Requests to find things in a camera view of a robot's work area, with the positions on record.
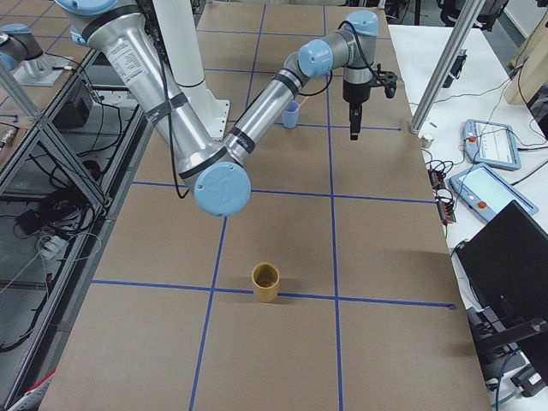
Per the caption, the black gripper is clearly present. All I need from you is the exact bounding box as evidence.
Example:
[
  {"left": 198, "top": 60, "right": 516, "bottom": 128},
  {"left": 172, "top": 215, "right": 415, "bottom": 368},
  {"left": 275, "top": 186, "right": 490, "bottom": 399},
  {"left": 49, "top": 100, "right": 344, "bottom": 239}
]
[{"left": 342, "top": 80, "right": 371, "bottom": 140}]

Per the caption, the blue cup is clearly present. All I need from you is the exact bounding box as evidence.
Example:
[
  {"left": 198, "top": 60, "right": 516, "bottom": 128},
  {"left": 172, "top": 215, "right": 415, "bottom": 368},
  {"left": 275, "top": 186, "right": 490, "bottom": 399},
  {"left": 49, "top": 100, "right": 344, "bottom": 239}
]
[{"left": 282, "top": 101, "right": 300, "bottom": 129}]

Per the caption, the yellow cup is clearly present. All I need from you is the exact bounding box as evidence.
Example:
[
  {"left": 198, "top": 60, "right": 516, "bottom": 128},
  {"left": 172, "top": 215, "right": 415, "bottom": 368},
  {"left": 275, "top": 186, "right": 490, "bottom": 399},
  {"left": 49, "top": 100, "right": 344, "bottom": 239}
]
[{"left": 251, "top": 262, "right": 280, "bottom": 303}]

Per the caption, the pink chopstick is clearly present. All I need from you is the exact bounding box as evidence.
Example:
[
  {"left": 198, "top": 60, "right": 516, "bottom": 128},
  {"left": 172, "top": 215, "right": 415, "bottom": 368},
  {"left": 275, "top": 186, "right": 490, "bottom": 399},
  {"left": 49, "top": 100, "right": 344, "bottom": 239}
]
[{"left": 298, "top": 96, "right": 309, "bottom": 109}]

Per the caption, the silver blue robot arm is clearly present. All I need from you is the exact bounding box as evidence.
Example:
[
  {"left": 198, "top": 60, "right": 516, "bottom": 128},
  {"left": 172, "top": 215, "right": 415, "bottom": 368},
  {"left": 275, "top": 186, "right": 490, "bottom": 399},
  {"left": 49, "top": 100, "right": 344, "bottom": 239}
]
[
  {"left": 1, "top": 23, "right": 44, "bottom": 71},
  {"left": 60, "top": 1, "right": 379, "bottom": 217}
]

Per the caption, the small metal cylinder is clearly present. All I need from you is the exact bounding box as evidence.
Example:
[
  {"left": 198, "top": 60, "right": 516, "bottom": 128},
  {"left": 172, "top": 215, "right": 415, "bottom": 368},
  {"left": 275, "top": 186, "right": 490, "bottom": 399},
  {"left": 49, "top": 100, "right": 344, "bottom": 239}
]
[{"left": 420, "top": 134, "right": 434, "bottom": 149}]

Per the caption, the far teach pendant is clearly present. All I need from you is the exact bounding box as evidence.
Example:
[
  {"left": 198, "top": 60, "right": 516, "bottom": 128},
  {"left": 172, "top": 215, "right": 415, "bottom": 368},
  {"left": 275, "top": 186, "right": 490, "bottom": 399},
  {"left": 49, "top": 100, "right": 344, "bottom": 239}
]
[{"left": 462, "top": 119, "right": 521, "bottom": 170}]

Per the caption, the teach pendant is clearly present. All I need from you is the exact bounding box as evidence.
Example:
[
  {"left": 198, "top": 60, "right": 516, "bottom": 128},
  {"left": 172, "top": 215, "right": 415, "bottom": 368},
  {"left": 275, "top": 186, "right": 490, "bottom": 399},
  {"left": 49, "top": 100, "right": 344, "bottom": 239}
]
[
  {"left": 450, "top": 164, "right": 539, "bottom": 222},
  {"left": 462, "top": 119, "right": 521, "bottom": 170}
]

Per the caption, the near teach pendant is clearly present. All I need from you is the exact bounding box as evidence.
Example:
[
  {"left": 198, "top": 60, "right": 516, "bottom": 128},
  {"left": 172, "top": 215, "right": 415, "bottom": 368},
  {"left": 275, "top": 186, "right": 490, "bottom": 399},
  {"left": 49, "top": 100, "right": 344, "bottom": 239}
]
[{"left": 450, "top": 164, "right": 539, "bottom": 222}]

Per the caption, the black laptop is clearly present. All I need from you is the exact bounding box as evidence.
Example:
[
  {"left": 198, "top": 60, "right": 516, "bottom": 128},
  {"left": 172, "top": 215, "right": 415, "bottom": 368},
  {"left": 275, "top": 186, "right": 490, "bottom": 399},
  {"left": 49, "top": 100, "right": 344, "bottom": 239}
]
[{"left": 456, "top": 200, "right": 547, "bottom": 326}]

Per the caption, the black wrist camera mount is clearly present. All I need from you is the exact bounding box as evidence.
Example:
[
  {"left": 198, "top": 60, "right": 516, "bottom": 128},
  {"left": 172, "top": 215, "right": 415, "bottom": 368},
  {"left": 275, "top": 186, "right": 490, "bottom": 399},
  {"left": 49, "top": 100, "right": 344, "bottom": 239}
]
[{"left": 371, "top": 63, "right": 398, "bottom": 98}]

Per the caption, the white pedestal column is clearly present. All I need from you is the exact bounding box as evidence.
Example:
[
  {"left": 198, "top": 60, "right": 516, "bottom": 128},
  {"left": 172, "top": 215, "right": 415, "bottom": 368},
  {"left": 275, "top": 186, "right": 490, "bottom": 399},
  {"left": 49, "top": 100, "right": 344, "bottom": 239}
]
[{"left": 152, "top": 0, "right": 230, "bottom": 141}]

